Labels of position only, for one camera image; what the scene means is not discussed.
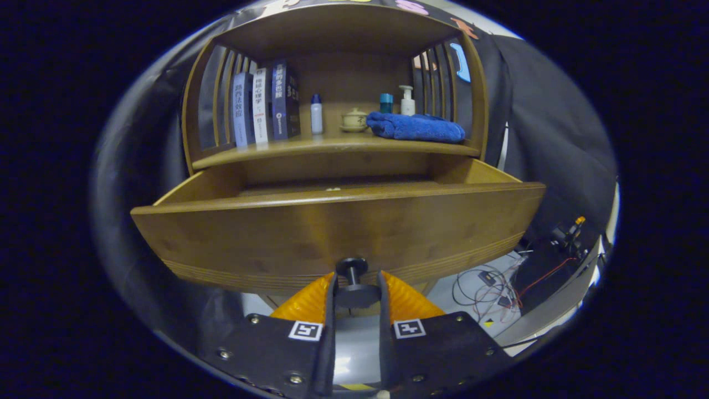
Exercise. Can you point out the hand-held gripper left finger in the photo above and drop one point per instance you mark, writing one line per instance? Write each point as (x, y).
(330, 354)

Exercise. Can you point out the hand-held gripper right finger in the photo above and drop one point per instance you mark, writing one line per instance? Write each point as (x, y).
(385, 354)

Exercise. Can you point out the wooden drawer with black knob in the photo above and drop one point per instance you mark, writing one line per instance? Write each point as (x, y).
(332, 233)

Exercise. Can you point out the wooden countertop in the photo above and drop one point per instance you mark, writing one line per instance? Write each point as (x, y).
(310, 145)

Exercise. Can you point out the wooden cabinet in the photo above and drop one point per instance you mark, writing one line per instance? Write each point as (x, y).
(349, 72)

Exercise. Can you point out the black device with orange tip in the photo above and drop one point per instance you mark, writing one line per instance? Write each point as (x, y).
(566, 235)

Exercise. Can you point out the blue folded towel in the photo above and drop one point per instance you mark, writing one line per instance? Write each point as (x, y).
(415, 127)

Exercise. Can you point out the beige lidded teacup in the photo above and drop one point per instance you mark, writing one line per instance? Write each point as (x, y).
(353, 120)

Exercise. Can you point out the white bottle with blue cap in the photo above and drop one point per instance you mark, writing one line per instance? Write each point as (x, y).
(316, 117)

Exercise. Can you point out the teal bottle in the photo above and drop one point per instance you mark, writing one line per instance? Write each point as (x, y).
(386, 103)

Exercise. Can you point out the white pump bottle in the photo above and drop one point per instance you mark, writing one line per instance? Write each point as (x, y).
(407, 104)

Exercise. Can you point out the white book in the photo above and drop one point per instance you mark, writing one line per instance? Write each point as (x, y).
(261, 105)

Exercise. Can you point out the light blue book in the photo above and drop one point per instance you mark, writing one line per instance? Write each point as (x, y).
(242, 111)

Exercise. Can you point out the dark blue book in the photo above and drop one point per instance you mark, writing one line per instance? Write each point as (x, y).
(282, 100)

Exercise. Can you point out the black backdrop cloth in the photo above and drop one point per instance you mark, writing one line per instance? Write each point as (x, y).
(554, 138)

